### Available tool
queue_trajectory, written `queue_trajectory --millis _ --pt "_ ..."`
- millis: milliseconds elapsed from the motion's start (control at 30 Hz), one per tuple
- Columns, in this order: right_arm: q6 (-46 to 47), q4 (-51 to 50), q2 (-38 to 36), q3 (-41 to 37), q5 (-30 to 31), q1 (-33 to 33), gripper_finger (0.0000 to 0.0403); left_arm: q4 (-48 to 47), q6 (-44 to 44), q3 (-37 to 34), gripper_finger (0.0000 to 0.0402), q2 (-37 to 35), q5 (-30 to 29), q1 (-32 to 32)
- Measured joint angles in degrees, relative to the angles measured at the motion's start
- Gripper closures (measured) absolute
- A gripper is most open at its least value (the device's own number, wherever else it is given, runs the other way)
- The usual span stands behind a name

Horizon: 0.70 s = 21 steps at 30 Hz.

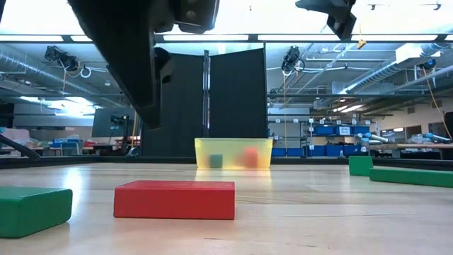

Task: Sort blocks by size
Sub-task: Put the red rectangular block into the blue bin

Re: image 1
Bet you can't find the yellow hanging cable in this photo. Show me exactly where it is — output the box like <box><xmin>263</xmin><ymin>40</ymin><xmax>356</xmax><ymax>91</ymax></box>
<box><xmin>421</xmin><ymin>66</ymin><xmax>453</xmax><ymax>141</ymax></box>

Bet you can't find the black camera on tripod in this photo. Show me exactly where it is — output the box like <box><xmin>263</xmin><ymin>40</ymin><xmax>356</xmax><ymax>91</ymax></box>
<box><xmin>109</xmin><ymin>113</ymin><xmax>130</xmax><ymax>149</ymax></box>

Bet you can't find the silver ventilation duct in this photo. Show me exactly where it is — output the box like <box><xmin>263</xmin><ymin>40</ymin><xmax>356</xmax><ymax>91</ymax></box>
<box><xmin>339</xmin><ymin>42</ymin><xmax>453</xmax><ymax>96</ymax></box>
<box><xmin>0</xmin><ymin>49</ymin><xmax>107</xmax><ymax>96</ymax></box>

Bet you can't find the green cube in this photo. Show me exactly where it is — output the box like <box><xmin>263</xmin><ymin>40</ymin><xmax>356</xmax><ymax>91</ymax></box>
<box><xmin>348</xmin><ymin>156</ymin><xmax>374</xmax><ymax>177</ymax></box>

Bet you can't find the blue ceiling device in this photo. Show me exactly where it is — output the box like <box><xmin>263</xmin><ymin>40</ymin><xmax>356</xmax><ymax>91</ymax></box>
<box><xmin>419</xmin><ymin>59</ymin><xmax>438</xmax><ymax>72</ymax></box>

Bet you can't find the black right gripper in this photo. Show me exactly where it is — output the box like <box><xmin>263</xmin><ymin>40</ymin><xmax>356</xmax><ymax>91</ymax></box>
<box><xmin>295</xmin><ymin>0</ymin><xmax>357</xmax><ymax>41</ymax></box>

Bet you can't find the green rectangular block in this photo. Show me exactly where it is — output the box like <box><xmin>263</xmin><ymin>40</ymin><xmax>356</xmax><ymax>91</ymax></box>
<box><xmin>0</xmin><ymin>186</ymin><xmax>74</xmax><ymax>239</ymax></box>

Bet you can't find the black rig crossbar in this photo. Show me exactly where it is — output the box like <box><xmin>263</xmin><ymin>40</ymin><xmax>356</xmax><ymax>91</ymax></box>
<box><xmin>0</xmin><ymin>33</ymin><xmax>453</xmax><ymax>44</ymax></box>

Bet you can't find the black aluminium table frame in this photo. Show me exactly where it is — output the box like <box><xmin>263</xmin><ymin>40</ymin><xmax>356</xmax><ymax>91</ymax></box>
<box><xmin>0</xmin><ymin>154</ymin><xmax>453</xmax><ymax>168</ymax></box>

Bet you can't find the pale pink box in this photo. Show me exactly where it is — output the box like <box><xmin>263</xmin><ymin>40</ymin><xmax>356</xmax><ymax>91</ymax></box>
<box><xmin>0</xmin><ymin>127</ymin><xmax>31</xmax><ymax>147</ymax></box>

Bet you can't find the yellow hanging hook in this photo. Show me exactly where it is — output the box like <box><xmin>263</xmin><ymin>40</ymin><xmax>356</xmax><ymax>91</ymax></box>
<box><xmin>356</xmin><ymin>23</ymin><xmax>367</xmax><ymax>50</ymax></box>

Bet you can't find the blue plastic crate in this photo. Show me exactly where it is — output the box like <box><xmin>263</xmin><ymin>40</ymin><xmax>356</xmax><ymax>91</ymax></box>
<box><xmin>51</xmin><ymin>137</ymin><xmax>84</xmax><ymax>157</ymax></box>

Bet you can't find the yellow translucent plastic bin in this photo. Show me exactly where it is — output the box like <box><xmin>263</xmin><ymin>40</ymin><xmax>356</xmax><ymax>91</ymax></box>
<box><xmin>194</xmin><ymin>137</ymin><xmax>274</xmax><ymax>170</ymax></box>

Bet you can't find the long green block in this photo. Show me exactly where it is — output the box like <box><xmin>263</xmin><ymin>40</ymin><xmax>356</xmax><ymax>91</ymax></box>
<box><xmin>368</xmin><ymin>167</ymin><xmax>453</xmax><ymax>189</ymax></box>

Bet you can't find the yellow hanging strap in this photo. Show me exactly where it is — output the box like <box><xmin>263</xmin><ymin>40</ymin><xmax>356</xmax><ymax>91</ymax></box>
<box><xmin>130</xmin><ymin>120</ymin><xmax>139</xmax><ymax>149</ymax></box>

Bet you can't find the dark blue cube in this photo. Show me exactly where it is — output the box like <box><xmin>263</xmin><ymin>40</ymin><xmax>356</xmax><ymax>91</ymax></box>
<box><xmin>208</xmin><ymin>153</ymin><xmax>224</xmax><ymax>169</ymax></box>

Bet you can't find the wooden workbench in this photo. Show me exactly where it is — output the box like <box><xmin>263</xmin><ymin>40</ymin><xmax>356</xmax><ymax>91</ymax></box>
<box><xmin>367</xmin><ymin>142</ymin><xmax>453</xmax><ymax>161</ymax></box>

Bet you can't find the red cube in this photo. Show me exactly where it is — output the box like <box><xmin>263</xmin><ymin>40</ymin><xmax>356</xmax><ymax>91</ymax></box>
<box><xmin>242</xmin><ymin>147</ymin><xmax>259</xmax><ymax>169</ymax></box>

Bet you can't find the white ceiling fixture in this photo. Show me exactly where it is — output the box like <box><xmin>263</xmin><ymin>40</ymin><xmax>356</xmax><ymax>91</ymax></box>
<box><xmin>395</xmin><ymin>44</ymin><xmax>442</xmax><ymax>65</ymax></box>

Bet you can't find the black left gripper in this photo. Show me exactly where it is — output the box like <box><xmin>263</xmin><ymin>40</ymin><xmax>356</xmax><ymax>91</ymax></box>
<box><xmin>67</xmin><ymin>0</ymin><xmax>221</xmax><ymax>130</ymax></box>

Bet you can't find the black box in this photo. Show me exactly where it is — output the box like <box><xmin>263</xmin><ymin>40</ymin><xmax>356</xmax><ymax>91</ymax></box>
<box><xmin>0</xmin><ymin>101</ymin><xmax>16</xmax><ymax>129</ymax></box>

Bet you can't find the metal shelf rack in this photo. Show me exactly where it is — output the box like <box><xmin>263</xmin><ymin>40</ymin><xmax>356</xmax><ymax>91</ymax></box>
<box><xmin>267</xmin><ymin>118</ymin><xmax>372</xmax><ymax>159</ymax></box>

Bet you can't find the dark monitor screen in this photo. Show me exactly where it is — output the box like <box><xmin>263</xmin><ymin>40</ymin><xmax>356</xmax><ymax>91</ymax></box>
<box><xmin>91</xmin><ymin>107</ymin><xmax>138</xmax><ymax>139</ymax></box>

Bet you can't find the black folding partition screen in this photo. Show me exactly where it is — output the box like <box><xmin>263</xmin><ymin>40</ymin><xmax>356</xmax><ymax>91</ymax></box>
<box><xmin>140</xmin><ymin>47</ymin><xmax>269</xmax><ymax>159</ymax></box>

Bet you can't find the black diagonal frame strut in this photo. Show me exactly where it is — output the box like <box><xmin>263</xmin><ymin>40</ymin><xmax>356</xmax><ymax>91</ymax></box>
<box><xmin>0</xmin><ymin>134</ymin><xmax>40</xmax><ymax>163</ymax></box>

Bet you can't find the red rectangular block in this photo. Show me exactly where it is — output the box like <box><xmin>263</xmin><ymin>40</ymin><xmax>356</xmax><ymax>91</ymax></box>
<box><xmin>113</xmin><ymin>180</ymin><xmax>236</xmax><ymax>221</ymax></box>

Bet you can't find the black ceiling-mounted device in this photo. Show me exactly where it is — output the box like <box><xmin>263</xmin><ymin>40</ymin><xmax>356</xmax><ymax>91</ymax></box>
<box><xmin>281</xmin><ymin>45</ymin><xmax>306</xmax><ymax>74</ymax></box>
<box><xmin>44</xmin><ymin>45</ymin><xmax>80</xmax><ymax>72</ymax></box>

